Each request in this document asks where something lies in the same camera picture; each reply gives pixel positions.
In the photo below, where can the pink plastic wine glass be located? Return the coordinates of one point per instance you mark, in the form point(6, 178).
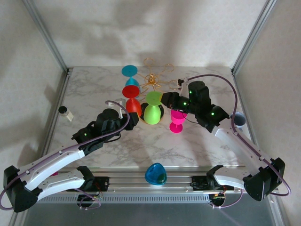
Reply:
point(177, 118)

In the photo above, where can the green plastic wine glass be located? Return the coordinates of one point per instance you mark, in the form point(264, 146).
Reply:
point(152, 115)

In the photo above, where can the red plastic wine glass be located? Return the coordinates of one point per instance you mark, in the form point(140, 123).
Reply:
point(131, 91)

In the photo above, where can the blue plastic wine glass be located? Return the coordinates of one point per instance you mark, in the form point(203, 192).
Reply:
point(129, 70)

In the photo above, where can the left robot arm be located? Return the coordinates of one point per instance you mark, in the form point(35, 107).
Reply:
point(56, 162)

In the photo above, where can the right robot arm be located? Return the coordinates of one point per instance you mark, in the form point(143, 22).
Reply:
point(263, 183)

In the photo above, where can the grey blue mug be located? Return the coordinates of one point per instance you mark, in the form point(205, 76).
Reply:
point(240, 118)

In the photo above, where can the small bottle with black cap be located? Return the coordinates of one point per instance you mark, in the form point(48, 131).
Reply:
point(63, 110)

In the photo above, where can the blue translucent plastic bowl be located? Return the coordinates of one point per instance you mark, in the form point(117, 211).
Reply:
point(155, 175)

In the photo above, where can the vented metal panel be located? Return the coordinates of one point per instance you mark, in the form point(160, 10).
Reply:
point(152, 199)

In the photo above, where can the black controller board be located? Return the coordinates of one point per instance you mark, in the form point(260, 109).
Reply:
point(217, 199)
point(88, 200)

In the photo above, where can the grey metal sheet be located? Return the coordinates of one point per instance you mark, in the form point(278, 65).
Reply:
point(150, 215)

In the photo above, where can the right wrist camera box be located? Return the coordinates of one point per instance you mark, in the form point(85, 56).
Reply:
point(183, 86)

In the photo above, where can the aluminium table side rail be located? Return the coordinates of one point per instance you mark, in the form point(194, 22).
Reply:
point(241, 94)
point(61, 94)

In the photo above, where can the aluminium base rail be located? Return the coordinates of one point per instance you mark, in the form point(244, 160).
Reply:
point(131, 183)

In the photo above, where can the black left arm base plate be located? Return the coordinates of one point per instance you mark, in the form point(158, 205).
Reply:
point(103, 183)

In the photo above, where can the aluminium frame post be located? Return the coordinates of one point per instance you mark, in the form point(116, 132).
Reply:
point(254, 35)
point(46, 35)

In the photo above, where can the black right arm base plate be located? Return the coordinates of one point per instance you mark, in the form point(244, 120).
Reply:
point(197, 183)

